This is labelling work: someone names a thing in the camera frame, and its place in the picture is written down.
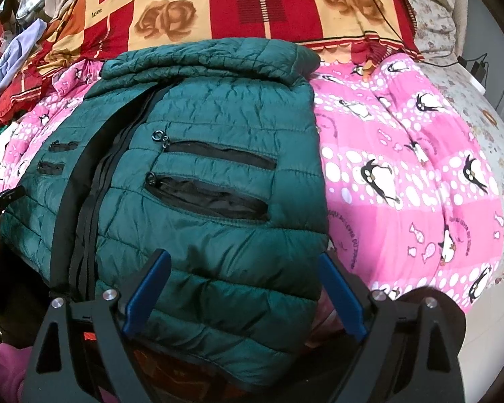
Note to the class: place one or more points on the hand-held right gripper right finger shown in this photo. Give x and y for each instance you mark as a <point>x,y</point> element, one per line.
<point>341,296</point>

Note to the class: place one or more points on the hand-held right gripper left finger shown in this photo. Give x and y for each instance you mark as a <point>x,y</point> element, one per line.
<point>148,294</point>

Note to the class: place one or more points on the green puffer jacket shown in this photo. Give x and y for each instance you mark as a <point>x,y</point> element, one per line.
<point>218,239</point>

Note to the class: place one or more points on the red frilled cloth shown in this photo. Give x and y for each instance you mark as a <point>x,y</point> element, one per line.
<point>17,92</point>

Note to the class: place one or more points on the lavender cloth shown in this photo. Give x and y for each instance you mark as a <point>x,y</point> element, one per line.
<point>12,54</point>

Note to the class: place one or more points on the pink penguin-print blanket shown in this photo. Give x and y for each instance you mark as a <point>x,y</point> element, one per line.
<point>403,155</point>

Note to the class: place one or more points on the pink fleece clothing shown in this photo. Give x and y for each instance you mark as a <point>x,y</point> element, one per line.
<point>6,369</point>

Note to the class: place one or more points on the clear plastic bag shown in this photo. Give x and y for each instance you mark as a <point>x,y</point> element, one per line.
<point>31,4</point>

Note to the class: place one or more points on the floral bed sheet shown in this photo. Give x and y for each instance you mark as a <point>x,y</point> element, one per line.
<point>483,105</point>

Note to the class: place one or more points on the black charger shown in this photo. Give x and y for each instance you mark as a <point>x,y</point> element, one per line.
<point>477,68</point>

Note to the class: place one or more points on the grey cabinet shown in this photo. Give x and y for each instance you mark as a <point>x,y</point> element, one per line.
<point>500,50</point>

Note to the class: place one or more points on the red orange rose-print quilt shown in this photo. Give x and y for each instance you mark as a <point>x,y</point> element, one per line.
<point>235,4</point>

